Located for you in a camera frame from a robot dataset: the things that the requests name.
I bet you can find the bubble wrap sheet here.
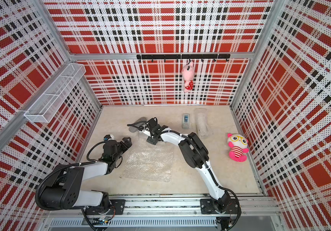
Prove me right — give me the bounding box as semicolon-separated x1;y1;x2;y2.
122;134;174;182
194;108;211;137

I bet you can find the grey tape dispenser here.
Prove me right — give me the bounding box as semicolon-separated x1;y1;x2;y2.
182;114;190;130

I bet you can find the clear glass vase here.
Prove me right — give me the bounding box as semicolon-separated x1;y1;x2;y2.
138;130;153;138

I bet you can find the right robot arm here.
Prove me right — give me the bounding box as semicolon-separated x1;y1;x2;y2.
138;118;241;216

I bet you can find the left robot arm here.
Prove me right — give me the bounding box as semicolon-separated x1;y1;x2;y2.
35;135;132;215

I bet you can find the pink hanging plush toy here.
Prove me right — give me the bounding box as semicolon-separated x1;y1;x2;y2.
181;61;195;92

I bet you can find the pink owl plush toy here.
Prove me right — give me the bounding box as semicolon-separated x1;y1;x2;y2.
227;133;249;162

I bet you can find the black hook rail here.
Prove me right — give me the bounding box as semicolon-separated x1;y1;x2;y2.
136;54;231;61

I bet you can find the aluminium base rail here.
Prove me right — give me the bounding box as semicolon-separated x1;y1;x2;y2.
39;194;285;231

